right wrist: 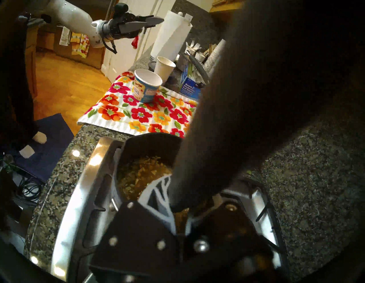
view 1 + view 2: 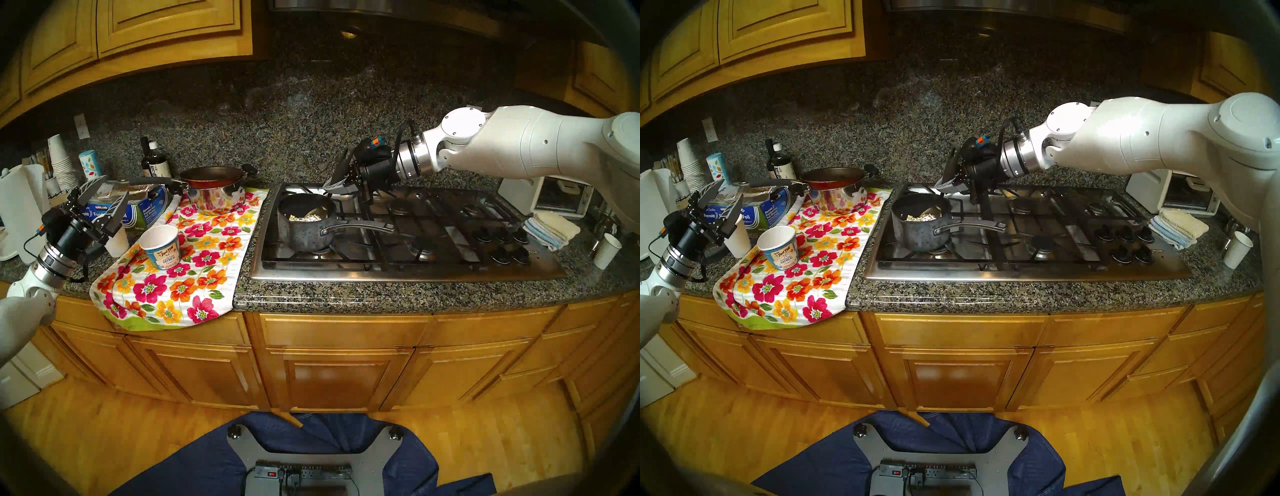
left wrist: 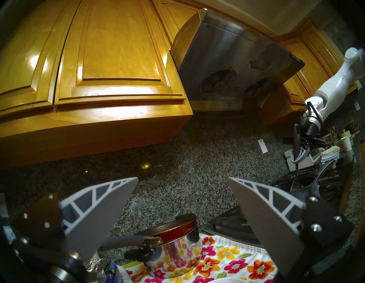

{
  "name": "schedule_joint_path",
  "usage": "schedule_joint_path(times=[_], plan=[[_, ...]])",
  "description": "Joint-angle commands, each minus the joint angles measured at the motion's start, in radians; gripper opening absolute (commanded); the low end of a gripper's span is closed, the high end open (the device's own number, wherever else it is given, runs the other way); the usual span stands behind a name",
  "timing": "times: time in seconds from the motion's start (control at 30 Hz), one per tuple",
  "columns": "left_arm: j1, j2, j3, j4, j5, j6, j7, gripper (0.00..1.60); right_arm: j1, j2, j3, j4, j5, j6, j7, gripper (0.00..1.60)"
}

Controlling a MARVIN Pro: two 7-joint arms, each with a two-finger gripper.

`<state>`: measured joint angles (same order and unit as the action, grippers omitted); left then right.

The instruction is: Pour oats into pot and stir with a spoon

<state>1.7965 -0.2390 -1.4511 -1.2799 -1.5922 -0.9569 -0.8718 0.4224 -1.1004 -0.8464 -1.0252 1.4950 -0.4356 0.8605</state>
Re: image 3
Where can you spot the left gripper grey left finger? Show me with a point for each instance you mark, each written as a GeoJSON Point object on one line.
{"type": "Point", "coordinates": [91, 219]}

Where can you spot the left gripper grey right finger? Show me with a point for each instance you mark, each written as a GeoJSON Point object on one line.
{"type": "Point", "coordinates": [273, 228]}

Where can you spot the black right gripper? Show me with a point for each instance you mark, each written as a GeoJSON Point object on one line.
{"type": "Point", "coordinates": [309, 128]}

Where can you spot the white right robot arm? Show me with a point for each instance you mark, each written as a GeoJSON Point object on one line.
{"type": "Point", "coordinates": [333, 85]}

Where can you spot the steel pot red inside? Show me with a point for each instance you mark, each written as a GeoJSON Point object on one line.
{"type": "Point", "coordinates": [174, 251]}

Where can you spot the white countertop appliance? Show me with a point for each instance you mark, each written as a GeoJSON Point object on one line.
{"type": "Point", "coordinates": [288, 162]}

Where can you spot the cream folded dishcloth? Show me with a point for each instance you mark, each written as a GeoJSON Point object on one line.
{"type": "Point", "coordinates": [330, 150]}

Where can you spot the blue striped folded dishcloth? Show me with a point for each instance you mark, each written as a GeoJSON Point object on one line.
{"type": "Point", "coordinates": [330, 159]}

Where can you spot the dark speckled saucepan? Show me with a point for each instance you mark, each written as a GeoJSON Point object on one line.
{"type": "Point", "coordinates": [305, 182]}

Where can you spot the stainless steel gas cooktop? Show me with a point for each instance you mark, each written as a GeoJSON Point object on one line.
{"type": "Point", "coordinates": [228, 225]}

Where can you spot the plain white paper cup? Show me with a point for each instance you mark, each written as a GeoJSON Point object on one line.
{"type": "Point", "coordinates": [346, 143]}

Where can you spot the white ceramic jar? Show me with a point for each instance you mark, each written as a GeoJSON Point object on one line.
{"type": "Point", "coordinates": [345, 133]}

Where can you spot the floral kitchen towel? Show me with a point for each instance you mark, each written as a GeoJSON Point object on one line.
{"type": "Point", "coordinates": [228, 256]}

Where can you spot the blue foil roll box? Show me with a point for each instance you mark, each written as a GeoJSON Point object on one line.
{"type": "Point", "coordinates": [109, 272]}

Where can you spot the wooden upper cabinet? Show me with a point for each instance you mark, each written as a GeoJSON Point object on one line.
{"type": "Point", "coordinates": [308, 74]}
{"type": "Point", "coordinates": [99, 71]}

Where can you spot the white cup coloured drops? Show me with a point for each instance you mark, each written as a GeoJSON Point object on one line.
{"type": "Point", "coordinates": [8, 233]}

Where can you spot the steel range hood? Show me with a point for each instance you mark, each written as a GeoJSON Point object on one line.
{"type": "Point", "coordinates": [228, 57]}

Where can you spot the white wall power outlet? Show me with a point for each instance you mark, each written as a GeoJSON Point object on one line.
{"type": "Point", "coordinates": [262, 146]}

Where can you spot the white wall switch plate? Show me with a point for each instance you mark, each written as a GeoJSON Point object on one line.
{"type": "Point", "coordinates": [357, 105]}

